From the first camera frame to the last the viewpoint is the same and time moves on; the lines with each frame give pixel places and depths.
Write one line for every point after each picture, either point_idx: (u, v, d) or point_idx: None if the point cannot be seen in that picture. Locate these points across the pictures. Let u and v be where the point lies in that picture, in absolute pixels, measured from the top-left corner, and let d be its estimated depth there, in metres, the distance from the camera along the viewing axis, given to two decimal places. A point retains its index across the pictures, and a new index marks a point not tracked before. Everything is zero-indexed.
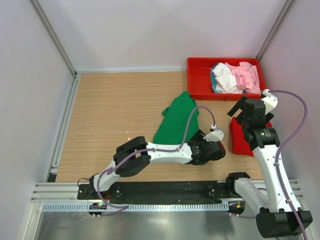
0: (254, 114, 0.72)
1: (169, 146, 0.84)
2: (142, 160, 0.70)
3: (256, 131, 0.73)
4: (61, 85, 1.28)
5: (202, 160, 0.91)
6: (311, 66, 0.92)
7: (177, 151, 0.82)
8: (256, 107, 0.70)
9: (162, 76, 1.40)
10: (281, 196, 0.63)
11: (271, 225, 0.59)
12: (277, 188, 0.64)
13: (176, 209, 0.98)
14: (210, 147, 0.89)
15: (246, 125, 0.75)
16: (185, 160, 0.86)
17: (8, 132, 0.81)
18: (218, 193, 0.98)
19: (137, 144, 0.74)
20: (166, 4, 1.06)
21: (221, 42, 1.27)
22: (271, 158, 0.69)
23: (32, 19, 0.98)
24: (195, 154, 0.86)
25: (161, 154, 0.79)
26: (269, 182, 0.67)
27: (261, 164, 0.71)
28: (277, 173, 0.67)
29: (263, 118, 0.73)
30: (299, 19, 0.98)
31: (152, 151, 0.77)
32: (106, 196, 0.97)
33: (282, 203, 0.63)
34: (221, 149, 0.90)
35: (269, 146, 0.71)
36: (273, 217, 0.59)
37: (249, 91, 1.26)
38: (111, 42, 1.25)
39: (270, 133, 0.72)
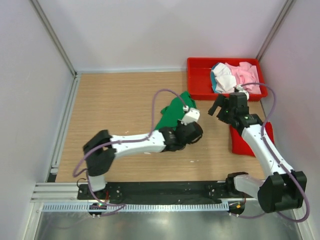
0: (237, 103, 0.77)
1: (137, 136, 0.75)
2: (107, 155, 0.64)
3: (241, 117, 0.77)
4: (61, 85, 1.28)
5: (179, 145, 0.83)
6: (310, 66, 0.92)
7: (146, 139, 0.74)
8: (238, 96, 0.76)
9: (162, 76, 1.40)
10: (273, 161, 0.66)
11: (272, 192, 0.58)
12: (268, 156, 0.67)
13: (176, 209, 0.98)
14: (184, 130, 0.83)
15: (232, 114, 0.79)
16: (159, 148, 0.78)
17: (8, 132, 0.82)
18: (218, 193, 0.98)
19: (101, 138, 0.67)
20: (165, 4, 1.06)
21: (221, 42, 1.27)
22: (258, 134, 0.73)
23: (32, 20, 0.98)
24: (168, 140, 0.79)
25: (129, 146, 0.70)
26: (261, 154, 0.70)
27: (250, 142, 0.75)
28: (264, 144, 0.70)
29: (247, 107, 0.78)
30: (299, 19, 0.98)
31: (118, 143, 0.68)
32: (106, 196, 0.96)
33: (275, 167, 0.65)
34: (197, 128, 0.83)
35: (255, 125, 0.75)
36: (270, 183, 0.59)
37: (249, 91, 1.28)
38: (110, 42, 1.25)
39: (253, 117, 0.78)
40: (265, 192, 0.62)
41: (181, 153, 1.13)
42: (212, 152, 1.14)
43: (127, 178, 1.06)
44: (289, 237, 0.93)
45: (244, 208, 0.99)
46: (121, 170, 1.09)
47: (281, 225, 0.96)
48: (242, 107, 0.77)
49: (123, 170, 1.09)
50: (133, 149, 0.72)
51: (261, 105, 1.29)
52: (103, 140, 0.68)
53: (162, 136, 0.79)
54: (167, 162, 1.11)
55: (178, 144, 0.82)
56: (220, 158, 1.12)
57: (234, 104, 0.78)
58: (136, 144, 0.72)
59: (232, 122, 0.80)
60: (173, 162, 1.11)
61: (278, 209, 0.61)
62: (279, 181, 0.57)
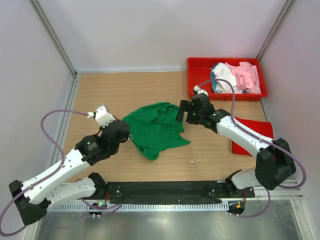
0: (202, 104, 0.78)
1: (52, 169, 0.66)
2: (22, 208, 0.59)
3: (210, 116, 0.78)
4: (61, 85, 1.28)
5: (106, 151, 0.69)
6: (310, 66, 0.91)
7: (61, 167, 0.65)
8: (200, 98, 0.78)
9: (162, 76, 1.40)
10: (254, 140, 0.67)
11: (267, 168, 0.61)
12: (248, 138, 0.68)
13: (176, 209, 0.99)
14: (106, 133, 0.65)
15: (202, 116, 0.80)
16: (84, 165, 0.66)
17: (8, 132, 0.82)
18: (218, 193, 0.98)
19: (12, 191, 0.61)
20: (165, 4, 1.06)
21: (221, 42, 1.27)
22: (230, 123, 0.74)
23: (32, 20, 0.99)
24: (87, 154, 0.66)
25: (43, 185, 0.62)
26: (241, 139, 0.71)
27: (228, 134, 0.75)
28: (240, 128, 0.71)
29: (211, 105, 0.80)
30: (299, 19, 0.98)
31: (29, 190, 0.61)
32: (106, 196, 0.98)
33: (258, 143, 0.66)
34: (120, 127, 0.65)
35: (225, 118, 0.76)
36: (262, 160, 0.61)
37: (249, 91, 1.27)
38: (111, 42, 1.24)
39: (220, 111, 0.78)
40: (261, 173, 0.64)
41: (181, 153, 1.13)
42: (211, 151, 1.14)
43: (127, 178, 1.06)
44: (289, 237, 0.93)
45: (244, 208, 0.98)
46: (122, 170, 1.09)
47: (281, 224, 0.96)
48: (208, 107, 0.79)
49: (124, 170, 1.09)
50: (52, 185, 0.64)
51: (261, 105, 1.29)
52: (14, 192, 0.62)
53: (80, 152, 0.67)
54: (167, 162, 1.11)
55: (104, 151, 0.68)
56: (220, 158, 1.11)
57: (200, 106, 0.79)
58: (52, 181, 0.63)
59: (205, 123, 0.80)
60: (173, 162, 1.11)
61: (280, 182, 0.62)
62: (267, 154, 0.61)
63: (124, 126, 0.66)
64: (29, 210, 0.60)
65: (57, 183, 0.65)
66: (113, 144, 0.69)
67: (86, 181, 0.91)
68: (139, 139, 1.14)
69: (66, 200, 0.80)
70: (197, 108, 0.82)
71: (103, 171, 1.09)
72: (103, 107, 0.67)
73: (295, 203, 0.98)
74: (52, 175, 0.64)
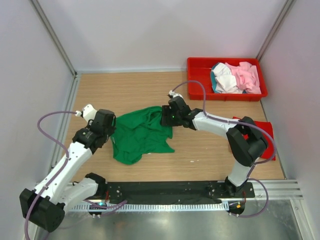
0: (178, 106, 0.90)
1: (57, 166, 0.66)
2: (45, 208, 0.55)
3: (186, 115, 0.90)
4: (61, 85, 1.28)
5: (103, 136, 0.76)
6: (310, 66, 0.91)
7: (68, 160, 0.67)
8: (175, 100, 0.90)
9: (162, 75, 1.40)
10: (223, 124, 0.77)
11: (238, 144, 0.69)
12: (218, 123, 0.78)
13: (176, 208, 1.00)
14: (97, 121, 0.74)
15: (180, 117, 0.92)
16: (88, 152, 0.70)
17: (8, 132, 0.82)
18: (218, 193, 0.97)
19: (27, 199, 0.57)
20: (165, 4, 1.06)
21: (221, 42, 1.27)
22: (203, 117, 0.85)
23: (32, 20, 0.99)
24: (87, 142, 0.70)
25: (58, 181, 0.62)
26: (213, 126, 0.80)
27: (204, 126, 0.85)
28: (211, 118, 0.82)
29: (187, 106, 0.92)
30: (299, 18, 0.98)
31: (45, 190, 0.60)
32: (106, 196, 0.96)
33: (226, 125, 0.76)
34: (106, 112, 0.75)
35: (198, 114, 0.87)
36: (232, 139, 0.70)
37: (249, 91, 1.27)
38: (111, 42, 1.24)
39: (194, 110, 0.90)
40: (237, 152, 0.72)
41: (181, 153, 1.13)
42: (211, 151, 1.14)
43: (127, 178, 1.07)
44: (289, 237, 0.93)
45: (244, 207, 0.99)
46: (122, 170, 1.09)
47: (281, 224, 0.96)
48: (184, 108, 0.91)
49: (124, 170, 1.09)
50: (65, 180, 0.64)
51: (261, 105, 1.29)
52: (29, 200, 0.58)
53: (79, 143, 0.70)
54: (167, 162, 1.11)
55: (100, 136, 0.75)
56: (220, 158, 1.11)
57: (176, 108, 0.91)
58: (64, 174, 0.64)
59: (183, 122, 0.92)
60: (173, 162, 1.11)
61: (254, 155, 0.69)
62: (235, 132, 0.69)
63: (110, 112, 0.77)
64: (52, 210, 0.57)
65: (68, 176, 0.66)
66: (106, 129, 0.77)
67: (87, 180, 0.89)
68: (120, 144, 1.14)
69: (76, 200, 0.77)
70: (175, 110, 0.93)
71: (103, 171, 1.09)
72: (90, 105, 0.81)
73: (296, 203, 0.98)
74: (61, 170, 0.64)
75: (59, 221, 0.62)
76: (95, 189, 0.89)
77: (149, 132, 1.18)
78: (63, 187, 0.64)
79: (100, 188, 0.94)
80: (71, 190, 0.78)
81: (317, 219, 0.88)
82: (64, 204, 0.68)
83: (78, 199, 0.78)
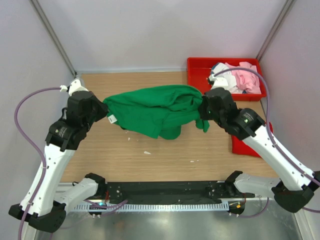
0: (224, 105, 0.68)
1: (37, 177, 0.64)
2: (37, 224, 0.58)
3: (239, 121, 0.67)
4: (61, 85, 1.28)
5: (80, 129, 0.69)
6: (310, 66, 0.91)
7: (45, 170, 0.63)
8: (223, 98, 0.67)
9: (162, 76, 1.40)
10: (295, 173, 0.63)
11: (301, 205, 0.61)
12: (289, 168, 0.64)
13: (176, 208, 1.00)
14: (72, 110, 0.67)
15: (225, 120, 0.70)
16: (68, 152, 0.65)
17: (9, 132, 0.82)
18: (218, 193, 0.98)
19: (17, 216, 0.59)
20: (165, 5, 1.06)
21: (221, 42, 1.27)
22: (268, 141, 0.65)
23: (32, 21, 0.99)
24: (63, 141, 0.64)
25: (41, 195, 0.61)
26: (280, 166, 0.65)
27: (259, 150, 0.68)
28: (281, 154, 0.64)
29: (234, 105, 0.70)
30: (299, 19, 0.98)
31: (31, 206, 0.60)
32: (106, 196, 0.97)
33: (300, 178, 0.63)
34: (81, 97, 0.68)
35: (259, 128, 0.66)
36: (303, 199, 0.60)
37: (249, 91, 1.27)
38: (111, 42, 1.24)
39: (252, 115, 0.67)
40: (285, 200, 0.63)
41: (181, 153, 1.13)
42: (212, 151, 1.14)
43: (127, 178, 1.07)
44: (289, 237, 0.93)
45: (243, 207, 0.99)
46: (122, 170, 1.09)
47: (281, 224, 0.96)
48: (231, 107, 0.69)
49: (124, 170, 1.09)
50: (50, 190, 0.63)
51: (261, 105, 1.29)
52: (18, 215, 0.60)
53: (54, 145, 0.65)
54: (167, 162, 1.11)
55: (78, 130, 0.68)
56: (220, 158, 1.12)
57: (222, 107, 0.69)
58: (46, 186, 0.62)
59: (229, 127, 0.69)
60: (173, 162, 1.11)
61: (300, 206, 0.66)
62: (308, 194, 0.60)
63: (87, 96, 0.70)
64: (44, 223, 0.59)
65: (51, 186, 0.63)
66: (84, 118, 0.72)
67: (87, 180, 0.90)
68: (126, 121, 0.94)
69: (77, 200, 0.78)
70: (218, 109, 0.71)
71: (103, 171, 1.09)
72: (76, 82, 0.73)
73: None
74: (42, 181, 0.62)
75: (59, 223, 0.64)
76: (96, 188, 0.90)
77: (168, 113, 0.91)
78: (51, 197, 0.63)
79: (100, 187, 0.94)
80: (72, 190, 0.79)
81: (317, 219, 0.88)
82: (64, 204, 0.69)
83: (78, 199, 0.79)
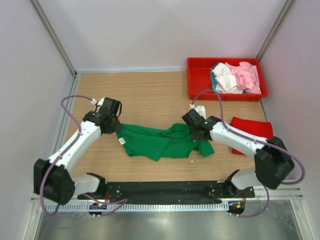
0: (191, 118, 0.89)
1: (70, 140, 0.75)
2: (59, 174, 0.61)
3: (202, 124, 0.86)
4: (61, 85, 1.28)
5: (109, 120, 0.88)
6: (310, 66, 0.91)
7: (80, 135, 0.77)
8: (189, 113, 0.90)
9: (162, 76, 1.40)
10: (249, 143, 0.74)
11: (267, 168, 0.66)
12: (243, 141, 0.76)
13: (176, 209, 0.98)
14: (105, 107, 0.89)
15: (194, 128, 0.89)
16: (96, 131, 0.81)
17: (9, 132, 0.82)
18: (218, 193, 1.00)
19: (43, 166, 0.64)
20: (165, 4, 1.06)
21: (221, 42, 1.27)
22: (223, 129, 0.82)
23: (32, 21, 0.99)
24: (98, 121, 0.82)
25: (71, 153, 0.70)
26: (236, 142, 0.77)
27: (222, 139, 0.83)
28: (232, 133, 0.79)
29: (202, 117, 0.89)
30: (299, 18, 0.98)
31: (59, 159, 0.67)
32: (106, 196, 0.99)
33: (253, 145, 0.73)
34: (113, 100, 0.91)
35: (216, 124, 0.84)
36: (261, 161, 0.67)
37: (249, 90, 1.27)
38: (111, 42, 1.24)
39: (211, 119, 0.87)
40: (262, 175, 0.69)
41: None
42: (211, 151, 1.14)
43: (127, 177, 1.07)
44: (289, 237, 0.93)
45: (244, 207, 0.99)
46: (122, 170, 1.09)
47: (281, 225, 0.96)
48: (198, 119, 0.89)
49: (124, 170, 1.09)
50: (77, 153, 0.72)
51: (261, 105, 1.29)
52: (44, 168, 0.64)
53: (90, 122, 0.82)
54: (167, 162, 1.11)
55: (108, 119, 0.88)
56: (220, 158, 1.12)
57: (190, 120, 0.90)
58: (76, 148, 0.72)
59: (199, 133, 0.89)
60: (174, 162, 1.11)
61: (280, 179, 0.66)
62: (264, 154, 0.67)
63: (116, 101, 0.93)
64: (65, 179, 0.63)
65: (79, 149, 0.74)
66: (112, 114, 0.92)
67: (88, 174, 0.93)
68: (132, 143, 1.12)
69: (82, 186, 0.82)
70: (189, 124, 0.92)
71: (103, 171, 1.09)
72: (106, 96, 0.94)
73: (296, 203, 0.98)
74: (75, 142, 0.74)
75: (69, 195, 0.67)
76: (97, 184, 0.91)
77: (172, 141, 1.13)
78: (75, 159, 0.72)
79: (100, 186, 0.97)
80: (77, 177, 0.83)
81: (317, 219, 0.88)
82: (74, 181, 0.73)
83: (82, 187, 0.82)
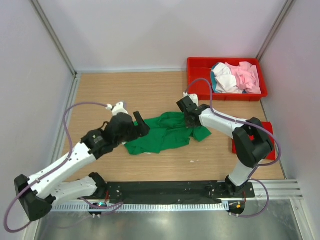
0: (185, 104, 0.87)
1: (59, 160, 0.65)
2: (29, 204, 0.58)
3: (193, 111, 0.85)
4: (61, 85, 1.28)
5: (112, 144, 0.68)
6: (310, 66, 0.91)
7: (67, 160, 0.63)
8: (183, 98, 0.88)
9: (162, 75, 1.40)
10: (230, 123, 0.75)
11: (243, 145, 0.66)
12: (225, 121, 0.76)
13: (176, 209, 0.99)
14: (110, 126, 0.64)
15: (186, 114, 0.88)
16: (90, 158, 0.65)
17: (9, 132, 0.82)
18: (218, 193, 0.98)
19: (17, 187, 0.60)
20: (165, 5, 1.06)
21: (221, 42, 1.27)
22: (210, 113, 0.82)
23: (32, 21, 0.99)
24: (93, 147, 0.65)
25: (50, 179, 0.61)
26: (219, 124, 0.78)
27: (210, 123, 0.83)
28: (217, 116, 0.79)
29: (194, 104, 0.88)
30: (299, 18, 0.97)
31: (37, 183, 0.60)
32: (106, 196, 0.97)
33: (234, 125, 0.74)
34: (123, 119, 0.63)
35: (205, 110, 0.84)
36: (238, 139, 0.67)
37: (249, 90, 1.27)
38: (111, 42, 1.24)
39: (202, 106, 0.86)
40: (240, 152, 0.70)
41: (181, 153, 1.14)
42: (211, 151, 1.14)
43: (127, 177, 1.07)
44: (289, 237, 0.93)
45: (244, 207, 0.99)
46: (122, 170, 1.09)
47: (281, 224, 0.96)
48: (191, 105, 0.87)
49: (124, 170, 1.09)
50: (58, 179, 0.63)
51: (261, 105, 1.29)
52: (20, 187, 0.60)
53: (86, 145, 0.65)
54: (167, 162, 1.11)
55: (110, 144, 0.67)
56: (220, 158, 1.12)
57: (183, 107, 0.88)
58: (61, 172, 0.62)
59: (190, 119, 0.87)
60: (174, 162, 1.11)
61: (257, 157, 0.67)
62: (242, 132, 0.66)
63: None
64: (36, 206, 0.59)
65: (68, 172, 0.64)
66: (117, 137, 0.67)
67: (87, 179, 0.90)
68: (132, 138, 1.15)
69: (68, 197, 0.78)
70: (182, 109, 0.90)
71: (103, 171, 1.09)
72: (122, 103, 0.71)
73: (296, 203, 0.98)
74: (61, 167, 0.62)
75: (43, 214, 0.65)
76: (93, 190, 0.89)
77: (168, 131, 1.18)
78: (58, 181, 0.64)
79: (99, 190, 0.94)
80: (66, 186, 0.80)
81: (317, 218, 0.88)
82: (54, 198, 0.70)
83: (70, 197, 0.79)
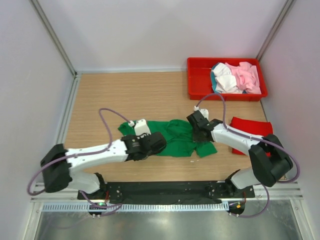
0: (197, 119, 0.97)
1: (96, 148, 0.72)
2: (59, 172, 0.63)
3: (205, 126, 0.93)
4: (61, 85, 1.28)
5: (143, 153, 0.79)
6: (310, 66, 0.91)
7: (106, 150, 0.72)
8: (194, 114, 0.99)
9: (162, 76, 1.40)
10: (245, 139, 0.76)
11: (261, 162, 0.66)
12: (240, 139, 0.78)
13: (176, 209, 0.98)
14: (149, 138, 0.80)
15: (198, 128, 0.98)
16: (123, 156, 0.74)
17: (9, 132, 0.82)
18: (218, 193, 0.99)
19: (57, 152, 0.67)
20: (165, 5, 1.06)
21: (221, 43, 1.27)
22: (222, 129, 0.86)
23: (32, 21, 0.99)
24: (131, 148, 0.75)
25: (86, 159, 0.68)
26: (233, 140, 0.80)
27: (223, 139, 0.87)
28: (231, 132, 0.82)
29: (204, 118, 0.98)
30: (299, 19, 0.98)
31: (73, 157, 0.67)
32: (106, 196, 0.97)
33: (249, 141, 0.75)
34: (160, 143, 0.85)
35: (217, 126, 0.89)
36: (255, 156, 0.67)
37: (249, 91, 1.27)
38: (111, 42, 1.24)
39: (213, 120, 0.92)
40: (258, 171, 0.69)
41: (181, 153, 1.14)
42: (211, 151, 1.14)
43: (127, 178, 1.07)
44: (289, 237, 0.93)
45: (244, 208, 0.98)
46: (122, 170, 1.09)
47: (281, 225, 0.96)
48: (201, 120, 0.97)
49: (123, 170, 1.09)
50: (92, 162, 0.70)
51: (261, 105, 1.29)
52: (58, 154, 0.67)
53: (125, 145, 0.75)
54: (167, 162, 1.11)
55: (142, 153, 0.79)
56: (220, 159, 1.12)
57: (194, 121, 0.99)
58: (95, 157, 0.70)
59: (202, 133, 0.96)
60: (173, 162, 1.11)
61: (275, 175, 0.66)
62: (258, 150, 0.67)
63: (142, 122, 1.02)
64: (62, 178, 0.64)
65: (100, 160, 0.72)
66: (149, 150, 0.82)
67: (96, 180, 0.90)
68: None
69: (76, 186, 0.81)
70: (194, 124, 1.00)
71: (102, 171, 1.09)
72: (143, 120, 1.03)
73: (296, 203, 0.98)
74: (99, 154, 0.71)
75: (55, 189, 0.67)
76: (95, 189, 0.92)
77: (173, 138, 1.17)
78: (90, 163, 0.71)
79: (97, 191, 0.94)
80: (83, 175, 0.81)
81: (317, 218, 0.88)
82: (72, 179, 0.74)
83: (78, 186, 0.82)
